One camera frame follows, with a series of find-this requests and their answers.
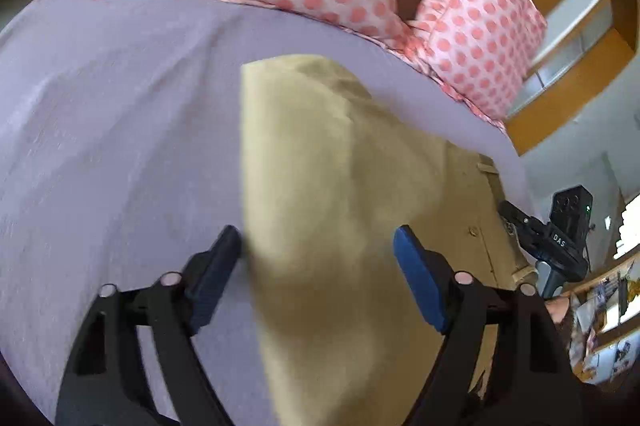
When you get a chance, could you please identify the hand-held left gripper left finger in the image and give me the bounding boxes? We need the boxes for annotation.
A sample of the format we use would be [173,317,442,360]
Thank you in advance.
[55,225,243,426]

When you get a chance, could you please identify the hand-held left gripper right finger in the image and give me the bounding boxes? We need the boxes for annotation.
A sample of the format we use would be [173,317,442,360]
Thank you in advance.
[393,225,583,426]

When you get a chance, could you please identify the cluttered wooden desk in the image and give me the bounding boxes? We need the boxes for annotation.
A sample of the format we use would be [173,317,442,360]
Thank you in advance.
[562,251,640,387]

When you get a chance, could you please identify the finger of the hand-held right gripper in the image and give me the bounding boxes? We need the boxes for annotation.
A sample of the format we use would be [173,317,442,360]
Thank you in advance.
[498,200,543,239]

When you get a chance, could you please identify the wooden shelf unit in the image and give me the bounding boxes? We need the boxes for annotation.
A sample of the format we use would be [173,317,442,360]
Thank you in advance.
[505,0,638,154]

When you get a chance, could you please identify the khaki pants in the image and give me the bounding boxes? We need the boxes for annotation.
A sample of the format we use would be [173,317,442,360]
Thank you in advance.
[240,54,538,426]

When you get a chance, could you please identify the person's right hand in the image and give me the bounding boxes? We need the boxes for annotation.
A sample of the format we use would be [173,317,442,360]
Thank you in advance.
[544,293,573,324]

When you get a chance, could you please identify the lavender bed sheet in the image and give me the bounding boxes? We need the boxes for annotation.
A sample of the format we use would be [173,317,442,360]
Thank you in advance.
[0,0,533,426]

